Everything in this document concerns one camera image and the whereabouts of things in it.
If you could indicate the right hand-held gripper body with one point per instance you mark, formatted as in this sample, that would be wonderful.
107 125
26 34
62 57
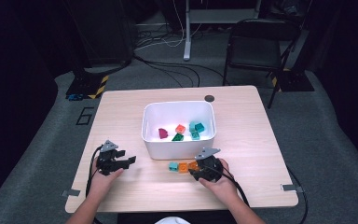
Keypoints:
211 169

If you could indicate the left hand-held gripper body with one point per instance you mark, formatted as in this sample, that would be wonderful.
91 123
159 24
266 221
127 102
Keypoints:
107 165

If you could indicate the yellow-orange toy block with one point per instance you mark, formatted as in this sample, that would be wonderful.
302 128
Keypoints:
183 167
193 165

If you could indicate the light teal toy block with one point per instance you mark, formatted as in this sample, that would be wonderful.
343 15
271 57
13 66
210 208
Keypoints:
173 166

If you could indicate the white plastic bin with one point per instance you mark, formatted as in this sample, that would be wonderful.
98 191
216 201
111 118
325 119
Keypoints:
167 149

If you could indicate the dark teal toy block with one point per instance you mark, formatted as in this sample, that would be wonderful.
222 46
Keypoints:
199 127

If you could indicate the red-orange toy block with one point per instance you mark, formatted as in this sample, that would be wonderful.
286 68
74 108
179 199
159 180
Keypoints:
180 129

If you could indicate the magenta toy block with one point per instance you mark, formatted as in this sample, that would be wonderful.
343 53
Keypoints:
163 133

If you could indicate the person's left hand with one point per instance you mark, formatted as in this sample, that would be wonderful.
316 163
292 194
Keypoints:
101 185

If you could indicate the person's right hand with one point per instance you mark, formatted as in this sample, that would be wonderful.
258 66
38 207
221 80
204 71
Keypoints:
223 188

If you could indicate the grey tape strip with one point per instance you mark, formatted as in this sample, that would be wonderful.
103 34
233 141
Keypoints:
70 193
289 187

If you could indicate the person's white garment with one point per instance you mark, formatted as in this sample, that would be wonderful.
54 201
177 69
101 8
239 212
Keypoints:
171 221

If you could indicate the dark round table grommet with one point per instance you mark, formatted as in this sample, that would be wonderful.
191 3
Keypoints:
209 98

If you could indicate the black striped stand base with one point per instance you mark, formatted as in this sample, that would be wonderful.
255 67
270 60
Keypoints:
84 87
295 82

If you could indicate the large black case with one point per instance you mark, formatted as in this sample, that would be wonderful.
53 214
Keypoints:
105 31

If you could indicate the black folding chair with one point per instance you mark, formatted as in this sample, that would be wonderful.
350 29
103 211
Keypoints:
254 46

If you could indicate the white metal desk frame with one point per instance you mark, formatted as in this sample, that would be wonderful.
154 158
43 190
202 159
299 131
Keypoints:
187 37

